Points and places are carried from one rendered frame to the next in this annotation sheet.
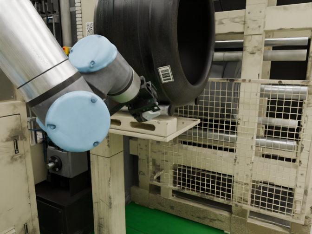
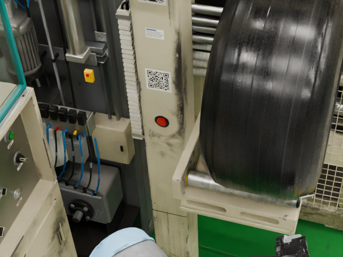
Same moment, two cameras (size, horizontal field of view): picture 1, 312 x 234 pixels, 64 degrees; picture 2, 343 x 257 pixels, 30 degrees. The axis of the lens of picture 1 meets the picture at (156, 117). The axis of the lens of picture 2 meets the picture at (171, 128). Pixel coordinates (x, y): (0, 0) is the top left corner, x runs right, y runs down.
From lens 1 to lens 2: 1.40 m
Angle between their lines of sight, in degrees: 33
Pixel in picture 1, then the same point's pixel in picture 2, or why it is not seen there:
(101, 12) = (224, 145)
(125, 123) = (233, 212)
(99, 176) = (169, 233)
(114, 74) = not seen: outside the picture
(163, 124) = (291, 222)
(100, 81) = not seen: outside the picture
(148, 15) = (297, 165)
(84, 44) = not seen: outside the picture
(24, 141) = (64, 223)
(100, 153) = (171, 211)
